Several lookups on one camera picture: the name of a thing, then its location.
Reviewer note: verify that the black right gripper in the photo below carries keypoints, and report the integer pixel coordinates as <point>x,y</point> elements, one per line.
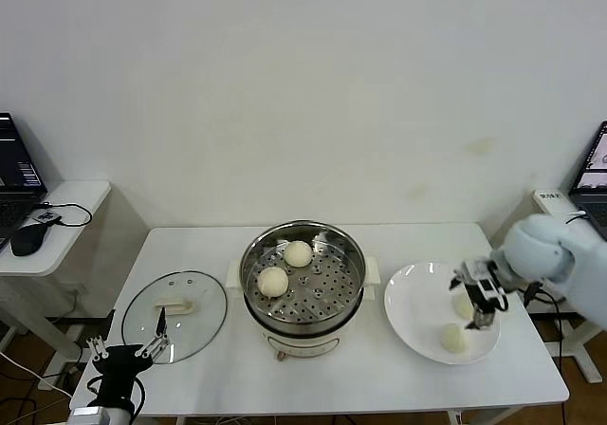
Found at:
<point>476,299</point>

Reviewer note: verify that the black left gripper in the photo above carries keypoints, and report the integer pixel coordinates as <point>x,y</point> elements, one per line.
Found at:
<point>118,373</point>

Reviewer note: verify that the white steamed baozi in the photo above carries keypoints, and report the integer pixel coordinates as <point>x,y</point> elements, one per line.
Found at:
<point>298,253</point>
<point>461,305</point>
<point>272,282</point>
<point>454,337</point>

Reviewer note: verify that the round glass pot lid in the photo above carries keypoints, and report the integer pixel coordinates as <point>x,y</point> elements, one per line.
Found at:
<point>199,297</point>

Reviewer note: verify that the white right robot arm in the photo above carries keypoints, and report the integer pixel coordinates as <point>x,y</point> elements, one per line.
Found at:
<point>545,249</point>

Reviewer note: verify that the stainless steel steamer basket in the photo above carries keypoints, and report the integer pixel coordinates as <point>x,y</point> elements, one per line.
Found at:
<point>332,301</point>

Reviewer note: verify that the round white plate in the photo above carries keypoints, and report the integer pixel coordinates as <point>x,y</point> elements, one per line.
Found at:
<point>408,301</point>

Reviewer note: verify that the white floor power strip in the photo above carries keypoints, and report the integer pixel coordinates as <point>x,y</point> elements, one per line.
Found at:
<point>49,382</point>

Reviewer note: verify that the white side table with label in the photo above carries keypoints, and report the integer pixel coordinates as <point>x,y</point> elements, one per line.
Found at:
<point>585,349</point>

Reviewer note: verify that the white printed label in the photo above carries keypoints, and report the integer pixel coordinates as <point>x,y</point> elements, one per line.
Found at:
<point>550,196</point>

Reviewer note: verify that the black computer mouse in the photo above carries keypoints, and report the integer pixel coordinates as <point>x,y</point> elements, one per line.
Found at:
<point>27,240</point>

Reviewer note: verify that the white side table with mouse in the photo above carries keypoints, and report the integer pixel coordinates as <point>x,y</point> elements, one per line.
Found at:
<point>80,197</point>

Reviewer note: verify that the white electric cooker base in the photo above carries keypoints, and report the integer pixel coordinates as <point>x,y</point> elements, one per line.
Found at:
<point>303,339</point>

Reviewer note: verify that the black laptop with pink screen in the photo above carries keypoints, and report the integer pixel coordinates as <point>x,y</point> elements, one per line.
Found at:
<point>593,169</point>

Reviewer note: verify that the black laptop with dark screen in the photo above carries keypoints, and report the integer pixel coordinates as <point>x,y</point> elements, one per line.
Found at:
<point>14,159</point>

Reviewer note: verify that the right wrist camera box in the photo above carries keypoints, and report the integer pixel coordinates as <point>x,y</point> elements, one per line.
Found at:
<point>486,286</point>

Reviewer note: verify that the white wall socket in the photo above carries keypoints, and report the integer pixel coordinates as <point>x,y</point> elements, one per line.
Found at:
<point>76,291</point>

